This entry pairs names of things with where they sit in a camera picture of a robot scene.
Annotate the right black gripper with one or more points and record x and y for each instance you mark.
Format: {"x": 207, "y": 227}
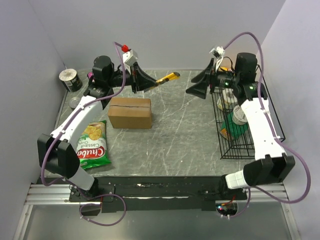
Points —
{"x": 199, "y": 89}

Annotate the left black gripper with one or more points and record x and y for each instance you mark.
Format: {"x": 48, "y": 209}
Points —
{"x": 141, "y": 77}

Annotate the yellow utility knife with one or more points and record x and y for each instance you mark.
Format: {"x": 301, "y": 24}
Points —
{"x": 170, "y": 77}

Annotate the brown cardboard express box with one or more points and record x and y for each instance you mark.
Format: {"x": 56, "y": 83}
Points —
{"x": 130, "y": 113}

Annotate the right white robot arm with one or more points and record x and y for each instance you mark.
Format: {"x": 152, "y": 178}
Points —
{"x": 271, "y": 163}

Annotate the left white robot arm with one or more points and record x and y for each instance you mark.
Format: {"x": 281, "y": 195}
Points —
{"x": 57, "y": 151}

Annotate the purple yogurt cup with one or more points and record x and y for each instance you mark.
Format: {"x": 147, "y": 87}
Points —
{"x": 90, "y": 77}

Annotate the green packet in rack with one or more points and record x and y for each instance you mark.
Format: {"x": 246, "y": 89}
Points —
{"x": 231, "y": 131}

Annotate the tin food can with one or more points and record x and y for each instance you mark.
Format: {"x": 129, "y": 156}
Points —
{"x": 73, "y": 102}

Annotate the black cylindrical snack can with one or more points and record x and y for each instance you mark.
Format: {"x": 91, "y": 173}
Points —
{"x": 70, "y": 79}

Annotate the green Chuba chips bag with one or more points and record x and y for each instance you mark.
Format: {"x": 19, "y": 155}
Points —
{"x": 92, "y": 146}

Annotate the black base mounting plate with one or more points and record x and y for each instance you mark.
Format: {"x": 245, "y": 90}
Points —
{"x": 156, "y": 193}

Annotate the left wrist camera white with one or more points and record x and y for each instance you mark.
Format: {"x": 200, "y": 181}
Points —
{"x": 129, "y": 56}

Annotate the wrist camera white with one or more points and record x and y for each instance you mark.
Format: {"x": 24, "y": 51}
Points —
{"x": 129, "y": 56}
{"x": 217, "y": 52}

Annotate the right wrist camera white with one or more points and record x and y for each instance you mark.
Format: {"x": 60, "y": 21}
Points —
{"x": 217, "y": 52}

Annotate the black wire rack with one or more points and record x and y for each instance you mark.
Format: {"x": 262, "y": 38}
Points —
{"x": 260, "y": 140}

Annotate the aluminium rail frame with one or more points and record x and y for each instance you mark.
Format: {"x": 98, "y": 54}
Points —
{"x": 59, "y": 194}

